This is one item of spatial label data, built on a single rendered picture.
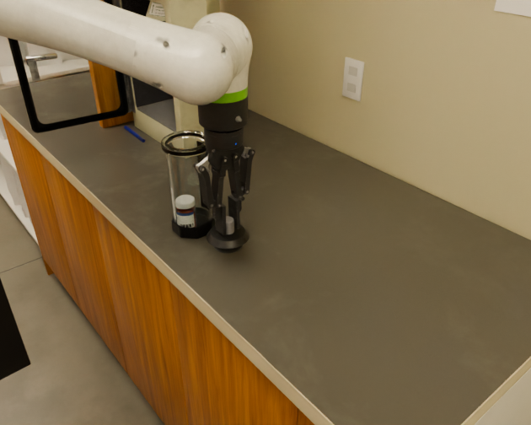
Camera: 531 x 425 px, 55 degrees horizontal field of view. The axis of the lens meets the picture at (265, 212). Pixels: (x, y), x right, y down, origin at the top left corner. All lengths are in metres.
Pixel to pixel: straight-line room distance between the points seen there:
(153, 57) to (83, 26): 0.11
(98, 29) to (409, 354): 0.72
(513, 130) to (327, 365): 0.70
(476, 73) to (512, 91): 0.09
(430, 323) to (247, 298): 0.35
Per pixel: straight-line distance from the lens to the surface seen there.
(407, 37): 1.41
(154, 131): 1.68
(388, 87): 1.47
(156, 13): 1.54
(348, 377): 0.90
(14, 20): 0.86
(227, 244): 1.06
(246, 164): 1.03
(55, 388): 2.23
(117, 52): 0.80
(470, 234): 1.29
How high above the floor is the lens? 1.62
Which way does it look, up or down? 32 degrees down
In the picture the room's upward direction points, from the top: straight up
